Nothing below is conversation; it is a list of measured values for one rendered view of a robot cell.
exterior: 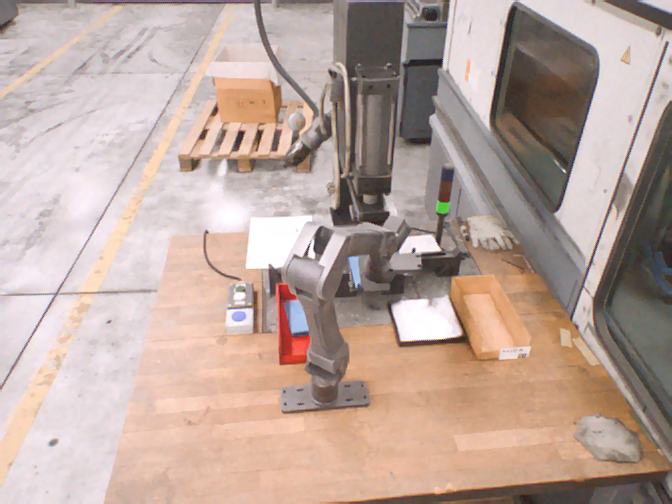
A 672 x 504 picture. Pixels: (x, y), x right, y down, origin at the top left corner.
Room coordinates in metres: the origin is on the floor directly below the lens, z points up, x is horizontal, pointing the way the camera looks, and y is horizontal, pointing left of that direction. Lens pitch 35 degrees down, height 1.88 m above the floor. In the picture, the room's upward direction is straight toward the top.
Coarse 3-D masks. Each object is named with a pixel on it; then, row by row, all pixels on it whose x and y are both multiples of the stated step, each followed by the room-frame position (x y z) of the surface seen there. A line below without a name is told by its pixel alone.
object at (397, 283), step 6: (348, 276) 1.18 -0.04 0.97; (396, 276) 1.19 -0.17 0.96; (402, 276) 1.19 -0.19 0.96; (342, 282) 1.18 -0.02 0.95; (348, 282) 1.18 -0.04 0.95; (396, 282) 1.19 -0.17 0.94; (402, 282) 1.19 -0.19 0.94; (342, 288) 1.18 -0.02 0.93; (348, 288) 1.18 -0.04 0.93; (390, 288) 1.19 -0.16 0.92; (396, 288) 1.19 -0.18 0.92; (402, 288) 1.19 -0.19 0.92; (336, 294) 1.17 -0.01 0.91; (342, 294) 1.18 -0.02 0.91; (348, 294) 1.18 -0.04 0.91; (354, 294) 1.18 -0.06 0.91
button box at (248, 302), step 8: (208, 232) 1.58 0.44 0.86; (208, 264) 1.33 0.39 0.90; (240, 280) 1.23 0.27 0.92; (232, 288) 1.18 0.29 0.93; (248, 288) 1.18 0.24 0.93; (232, 296) 1.14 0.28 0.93; (248, 296) 1.14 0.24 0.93; (232, 304) 1.11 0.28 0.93; (240, 304) 1.11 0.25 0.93; (248, 304) 1.11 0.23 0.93
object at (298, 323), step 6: (288, 306) 1.13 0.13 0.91; (294, 306) 1.13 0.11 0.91; (300, 306) 1.13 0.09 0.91; (288, 312) 1.10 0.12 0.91; (294, 312) 1.10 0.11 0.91; (294, 318) 1.08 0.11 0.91; (300, 318) 1.08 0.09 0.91; (294, 324) 1.05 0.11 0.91; (300, 324) 1.05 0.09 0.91; (306, 324) 1.05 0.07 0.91; (294, 330) 1.03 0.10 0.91; (300, 330) 1.00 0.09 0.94; (306, 330) 1.00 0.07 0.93; (294, 336) 1.01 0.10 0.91
